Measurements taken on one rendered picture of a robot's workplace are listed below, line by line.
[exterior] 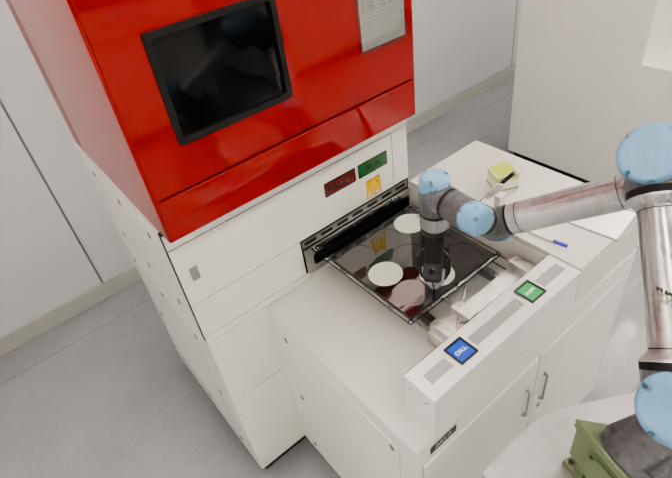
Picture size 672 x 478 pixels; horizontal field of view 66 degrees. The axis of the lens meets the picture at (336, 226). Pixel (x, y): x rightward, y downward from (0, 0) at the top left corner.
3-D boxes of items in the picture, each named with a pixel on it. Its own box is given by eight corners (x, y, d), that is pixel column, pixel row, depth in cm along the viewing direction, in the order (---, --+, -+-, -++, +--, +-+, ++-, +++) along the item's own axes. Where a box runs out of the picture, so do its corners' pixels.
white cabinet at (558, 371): (307, 447, 208) (265, 308, 157) (467, 315, 250) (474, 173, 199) (425, 587, 166) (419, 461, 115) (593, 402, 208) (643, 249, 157)
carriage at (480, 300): (427, 339, 136) (427, 332, 135) (514, 269, 152) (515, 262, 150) (451, 357, 131) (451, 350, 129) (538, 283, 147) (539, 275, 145)
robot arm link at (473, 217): (508, 215, 119) (472, 195, 127) (484, 204, 111) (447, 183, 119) (490, 244, 121) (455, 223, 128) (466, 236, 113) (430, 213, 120)
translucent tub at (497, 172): (485, 183, 168) (486, 165, 163) (506, 178, 168) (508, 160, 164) (495, 196, 162) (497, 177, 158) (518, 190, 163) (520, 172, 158)
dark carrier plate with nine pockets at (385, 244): (330, 258, 159) (329, 256, 159) (409, 207, 174) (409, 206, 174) (410, 319, 137) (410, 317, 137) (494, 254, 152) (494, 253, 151)
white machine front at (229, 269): (203, 339, 150) (157, 233, 125) (405, 211, 185) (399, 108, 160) (208, 345, 148) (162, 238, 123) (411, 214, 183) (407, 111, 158)
